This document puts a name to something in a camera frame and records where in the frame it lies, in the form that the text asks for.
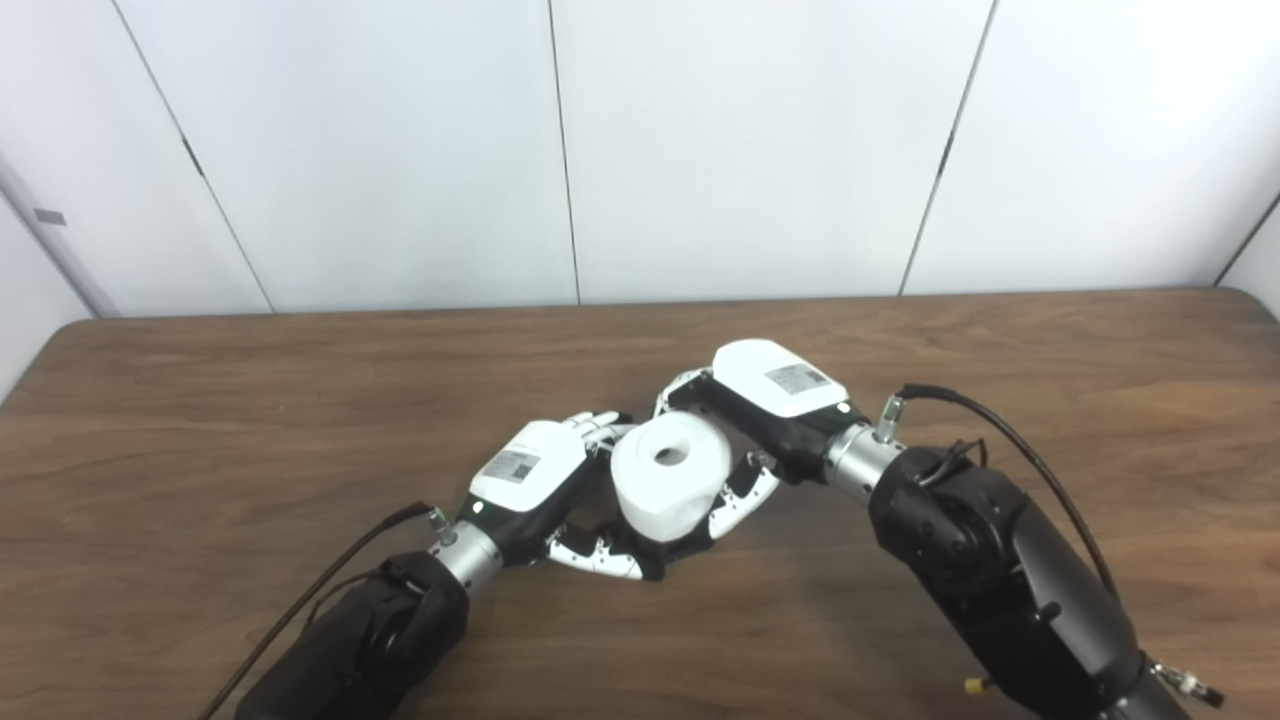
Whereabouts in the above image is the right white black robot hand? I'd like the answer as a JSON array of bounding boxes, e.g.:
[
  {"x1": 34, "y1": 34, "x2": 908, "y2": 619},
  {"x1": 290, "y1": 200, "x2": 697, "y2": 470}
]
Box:
[{"x1": 652, "y1": 339, "x2": 871, "y2": 541}]

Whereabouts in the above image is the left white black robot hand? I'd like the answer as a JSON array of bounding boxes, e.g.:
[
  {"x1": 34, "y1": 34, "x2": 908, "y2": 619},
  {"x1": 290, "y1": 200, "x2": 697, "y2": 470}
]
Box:
[{"x1": 460, "y1": 410, "x2": 651, "y2": 583}]

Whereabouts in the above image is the round white plastic piece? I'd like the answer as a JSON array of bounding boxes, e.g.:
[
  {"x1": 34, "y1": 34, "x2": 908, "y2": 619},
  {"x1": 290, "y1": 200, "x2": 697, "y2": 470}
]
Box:
[{"x1": 610, "y1": 411, "x2": 732, "y2": 544}]

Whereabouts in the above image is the black flanged holder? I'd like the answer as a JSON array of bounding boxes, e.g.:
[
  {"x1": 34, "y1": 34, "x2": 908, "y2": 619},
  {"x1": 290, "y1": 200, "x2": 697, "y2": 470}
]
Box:
[{"x1": 615, "y1": 522, "x2": 715, "y2": 583}]

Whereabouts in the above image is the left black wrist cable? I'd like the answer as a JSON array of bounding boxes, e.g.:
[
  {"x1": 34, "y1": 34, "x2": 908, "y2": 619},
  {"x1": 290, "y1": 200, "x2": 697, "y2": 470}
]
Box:
[{"x1": 200, "y1": 502, "x2": 448, "y2": 720}]

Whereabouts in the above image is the silver elbow cable connector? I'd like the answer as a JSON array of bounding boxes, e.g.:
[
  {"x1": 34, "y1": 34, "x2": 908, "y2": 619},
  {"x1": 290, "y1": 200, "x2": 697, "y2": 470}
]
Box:
[{"x1": 1150, "y1": 660, "x2": 1226, "y2": 709}]

